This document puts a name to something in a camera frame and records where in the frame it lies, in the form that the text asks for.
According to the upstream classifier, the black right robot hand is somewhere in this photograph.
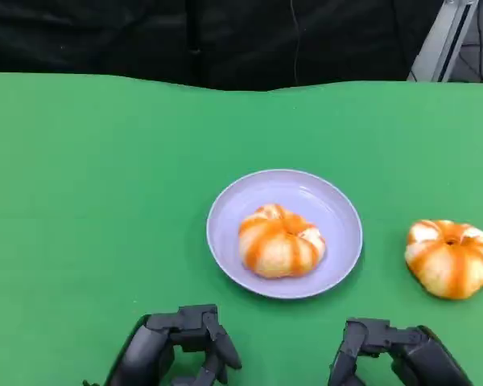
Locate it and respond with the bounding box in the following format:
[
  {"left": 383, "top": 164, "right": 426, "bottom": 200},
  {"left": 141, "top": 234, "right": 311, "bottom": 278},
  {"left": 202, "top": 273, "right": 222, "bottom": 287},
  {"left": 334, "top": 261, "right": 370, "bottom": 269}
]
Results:
[{"left": 328, "top": 317, "right": 474, "bottom": 386}]

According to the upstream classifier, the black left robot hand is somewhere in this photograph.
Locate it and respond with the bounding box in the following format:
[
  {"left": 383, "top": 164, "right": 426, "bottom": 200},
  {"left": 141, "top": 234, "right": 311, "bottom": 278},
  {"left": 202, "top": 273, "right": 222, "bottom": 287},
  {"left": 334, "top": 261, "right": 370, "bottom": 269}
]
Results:
[{"left": 103, "top": 304, "right": 242, "bottom": 386}]

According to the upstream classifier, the orange and white bread roll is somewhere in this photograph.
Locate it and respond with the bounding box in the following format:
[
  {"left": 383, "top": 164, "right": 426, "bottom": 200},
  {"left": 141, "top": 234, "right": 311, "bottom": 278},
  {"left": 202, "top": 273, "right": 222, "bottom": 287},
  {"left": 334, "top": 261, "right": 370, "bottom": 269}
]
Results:
[
  {"left": 237, "top": 203, "right": 327, "bottom": 279},
  {"left": 404, "top": 219, "right": 483, "bottom": 301}
]

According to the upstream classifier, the lilac plate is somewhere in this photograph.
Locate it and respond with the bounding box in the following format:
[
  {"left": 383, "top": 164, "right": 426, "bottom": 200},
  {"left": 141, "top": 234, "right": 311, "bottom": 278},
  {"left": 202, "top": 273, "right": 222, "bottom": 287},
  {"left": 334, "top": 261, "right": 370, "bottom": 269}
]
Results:
[{"left": 206, "top": 168, "right": 363, "bottom": 300}]

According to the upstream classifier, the green table cloth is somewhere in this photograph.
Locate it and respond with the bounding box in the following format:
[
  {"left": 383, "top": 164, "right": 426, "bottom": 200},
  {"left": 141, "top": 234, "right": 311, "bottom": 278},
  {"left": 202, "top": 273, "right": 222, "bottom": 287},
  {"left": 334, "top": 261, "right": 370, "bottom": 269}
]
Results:
[{"left": 0, "top": 72, "right": 483, "bottom": 386}]

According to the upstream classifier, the black backdrop curtain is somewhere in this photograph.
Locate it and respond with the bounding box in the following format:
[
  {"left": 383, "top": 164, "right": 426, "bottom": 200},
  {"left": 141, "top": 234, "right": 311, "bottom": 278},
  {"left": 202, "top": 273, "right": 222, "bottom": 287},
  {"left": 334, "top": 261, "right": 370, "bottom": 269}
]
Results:
[{"left": 0, "top": 0, "right": 444, "bottom": 92}]

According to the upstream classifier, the aluminium frame profile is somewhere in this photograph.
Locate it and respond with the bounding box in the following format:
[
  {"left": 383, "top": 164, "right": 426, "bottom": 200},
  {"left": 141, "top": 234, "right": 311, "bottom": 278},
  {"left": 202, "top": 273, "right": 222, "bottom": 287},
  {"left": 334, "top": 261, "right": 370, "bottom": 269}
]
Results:
[{"left": 406, "top": 0, "right": 482, "bottom": 83}]

